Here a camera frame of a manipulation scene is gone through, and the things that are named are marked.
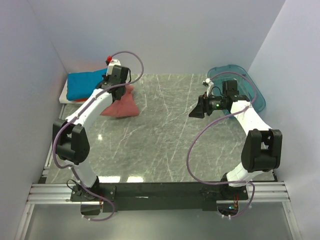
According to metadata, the folded blue t shirt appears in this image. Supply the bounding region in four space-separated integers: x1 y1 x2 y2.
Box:
66 68 107 101

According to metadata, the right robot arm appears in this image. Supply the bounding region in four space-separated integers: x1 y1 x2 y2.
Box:
188 78 283 200

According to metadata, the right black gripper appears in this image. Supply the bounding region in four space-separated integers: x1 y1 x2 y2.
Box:
188 91 227 119

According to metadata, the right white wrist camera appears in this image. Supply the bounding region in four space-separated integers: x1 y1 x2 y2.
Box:
202 78 214 97

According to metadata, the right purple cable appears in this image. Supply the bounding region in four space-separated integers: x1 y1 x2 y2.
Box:
186 71 258 219

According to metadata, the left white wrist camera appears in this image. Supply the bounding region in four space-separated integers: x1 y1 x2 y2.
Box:
105 55 121 76

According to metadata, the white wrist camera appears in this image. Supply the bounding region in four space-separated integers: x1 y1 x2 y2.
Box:
105 55 121 76
202 78 214 97

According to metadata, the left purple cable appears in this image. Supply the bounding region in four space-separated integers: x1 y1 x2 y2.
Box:
52 51 145 222

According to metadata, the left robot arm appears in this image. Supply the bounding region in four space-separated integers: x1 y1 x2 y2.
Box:
52 63 131 201

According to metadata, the folded orange t shirt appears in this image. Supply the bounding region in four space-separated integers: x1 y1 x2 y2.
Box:
74 98 88 103

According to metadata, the purple cable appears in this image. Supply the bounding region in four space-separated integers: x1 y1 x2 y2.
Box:
52 51 145 222
186 71 258 219

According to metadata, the salmon pink t shirt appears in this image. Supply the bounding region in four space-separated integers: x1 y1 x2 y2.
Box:
100 85 140 118

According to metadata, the aluminium frame rail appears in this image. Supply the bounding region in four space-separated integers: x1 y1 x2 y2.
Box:
17 103 302 240

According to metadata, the white board under stack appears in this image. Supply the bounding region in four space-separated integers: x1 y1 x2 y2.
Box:
59 81 86 105

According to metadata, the teal plastic bin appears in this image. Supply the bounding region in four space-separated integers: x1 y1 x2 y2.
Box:
207 64 266 118

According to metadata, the black base beam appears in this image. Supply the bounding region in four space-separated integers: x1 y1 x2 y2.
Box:
71 181 250 213

